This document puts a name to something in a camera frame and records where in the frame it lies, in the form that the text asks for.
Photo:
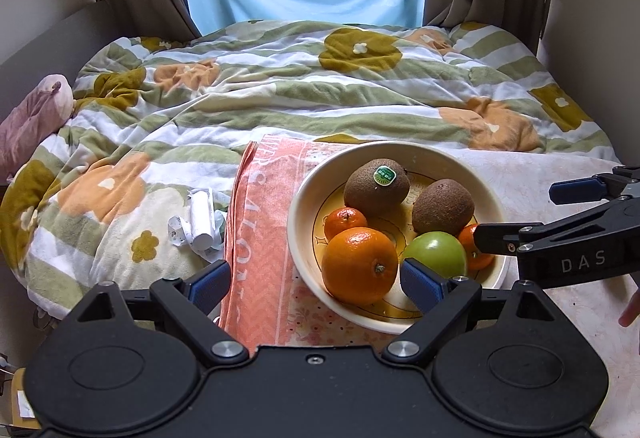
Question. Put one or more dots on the brown kiwi with green sticker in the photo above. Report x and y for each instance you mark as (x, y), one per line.
(365, 198)

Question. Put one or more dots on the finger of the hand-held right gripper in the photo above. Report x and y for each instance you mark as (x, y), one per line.
(575, 190)
(500, 238)

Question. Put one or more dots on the person's right hand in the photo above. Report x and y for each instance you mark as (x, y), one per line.
(632, 313)

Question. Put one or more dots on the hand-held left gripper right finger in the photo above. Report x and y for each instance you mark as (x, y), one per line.
(420, 285)

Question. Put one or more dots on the small mandarin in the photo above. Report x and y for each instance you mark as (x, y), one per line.
(345, 223)
(470, 250)

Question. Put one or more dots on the grey bed frame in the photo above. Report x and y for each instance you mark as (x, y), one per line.
(55, 43)

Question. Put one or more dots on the cream and yellow bowl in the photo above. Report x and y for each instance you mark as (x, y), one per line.
(305, 213)

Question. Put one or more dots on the green apple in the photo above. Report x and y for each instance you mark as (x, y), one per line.
(435, 250)

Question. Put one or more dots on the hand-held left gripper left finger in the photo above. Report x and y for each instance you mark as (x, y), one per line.
(212, 285)

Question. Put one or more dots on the pink patterned towel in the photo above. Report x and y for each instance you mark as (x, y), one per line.
(265, 243)

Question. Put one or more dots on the white paper roll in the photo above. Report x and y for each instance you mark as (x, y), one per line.
(202, 223)

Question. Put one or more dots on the green striped floral quilt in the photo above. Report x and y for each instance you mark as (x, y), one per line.
(200, 118)

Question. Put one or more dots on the pink plush toy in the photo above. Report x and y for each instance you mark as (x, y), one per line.
(30, 123)

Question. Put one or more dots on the plain brown kiwi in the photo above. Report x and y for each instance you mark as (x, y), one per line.
(442, 208)

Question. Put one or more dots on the large orange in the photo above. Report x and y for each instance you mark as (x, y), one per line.
(357, 265)

